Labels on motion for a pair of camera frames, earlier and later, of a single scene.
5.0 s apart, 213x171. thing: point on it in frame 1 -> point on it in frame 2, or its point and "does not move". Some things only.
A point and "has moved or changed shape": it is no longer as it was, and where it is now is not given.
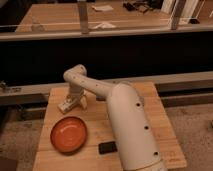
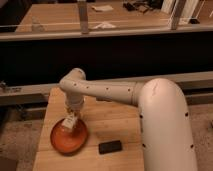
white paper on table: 102,7 does not move
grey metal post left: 83,14 does not move
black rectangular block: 107,147 does not move
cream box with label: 69,103 has moved or changed shape
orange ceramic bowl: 68,135 does not move
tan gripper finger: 83,102 -> 77,116
